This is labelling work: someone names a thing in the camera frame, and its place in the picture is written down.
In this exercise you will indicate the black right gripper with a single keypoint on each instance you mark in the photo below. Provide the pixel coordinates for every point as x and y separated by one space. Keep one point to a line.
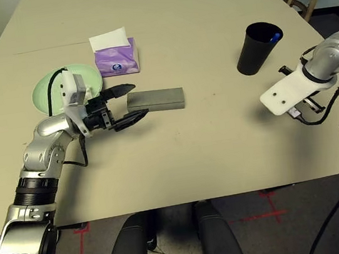
314 103

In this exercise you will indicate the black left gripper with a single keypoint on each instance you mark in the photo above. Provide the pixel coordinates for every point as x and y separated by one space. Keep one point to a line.
96 115

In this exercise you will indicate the grey glasses case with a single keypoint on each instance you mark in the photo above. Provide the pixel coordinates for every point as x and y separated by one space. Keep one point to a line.
156 98

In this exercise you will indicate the light green plastic plate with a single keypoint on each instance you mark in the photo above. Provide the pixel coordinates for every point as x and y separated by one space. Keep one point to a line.
45 94

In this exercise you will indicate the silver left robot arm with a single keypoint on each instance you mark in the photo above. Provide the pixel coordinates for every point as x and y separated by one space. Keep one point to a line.
42 145

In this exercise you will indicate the purple tissue pack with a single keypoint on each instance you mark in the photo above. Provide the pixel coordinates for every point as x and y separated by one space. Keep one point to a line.
115 58

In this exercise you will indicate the black cup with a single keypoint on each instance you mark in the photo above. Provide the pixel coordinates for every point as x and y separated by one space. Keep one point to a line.
255 55

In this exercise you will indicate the blue pen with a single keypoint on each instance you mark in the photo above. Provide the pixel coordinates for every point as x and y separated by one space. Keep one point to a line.
275 37

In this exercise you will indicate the black table foot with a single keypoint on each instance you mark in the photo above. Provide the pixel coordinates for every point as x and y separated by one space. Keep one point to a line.
73 226

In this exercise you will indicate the dark grey robot left leg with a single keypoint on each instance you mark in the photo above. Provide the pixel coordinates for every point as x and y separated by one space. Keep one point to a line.
130 249

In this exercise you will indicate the dark grey robot leg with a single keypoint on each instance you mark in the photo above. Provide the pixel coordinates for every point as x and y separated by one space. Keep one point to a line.
218 237
130 249

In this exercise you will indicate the dark grey robot right leg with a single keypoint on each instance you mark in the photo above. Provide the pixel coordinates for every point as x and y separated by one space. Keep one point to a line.
218 237

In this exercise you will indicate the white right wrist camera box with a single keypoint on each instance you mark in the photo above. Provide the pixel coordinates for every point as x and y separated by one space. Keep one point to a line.
293 87

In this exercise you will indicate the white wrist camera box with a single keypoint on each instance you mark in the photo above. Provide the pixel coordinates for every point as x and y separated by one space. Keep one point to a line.
293 87
70 87

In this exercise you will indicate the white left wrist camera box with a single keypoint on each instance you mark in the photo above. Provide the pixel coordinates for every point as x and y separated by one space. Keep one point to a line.
70 87

